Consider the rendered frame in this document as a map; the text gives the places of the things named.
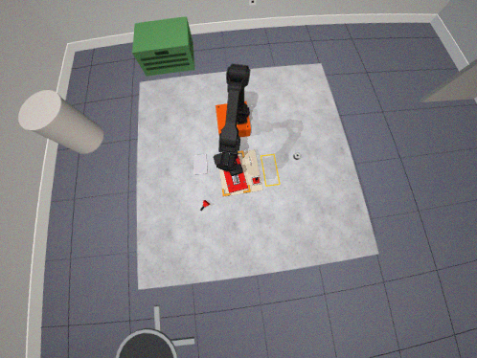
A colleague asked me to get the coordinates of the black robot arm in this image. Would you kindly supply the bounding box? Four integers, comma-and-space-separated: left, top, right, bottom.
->
214, 64, 251, 171

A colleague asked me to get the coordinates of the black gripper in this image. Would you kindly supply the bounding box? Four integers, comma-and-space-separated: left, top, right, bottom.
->
229, 154, 243, 176

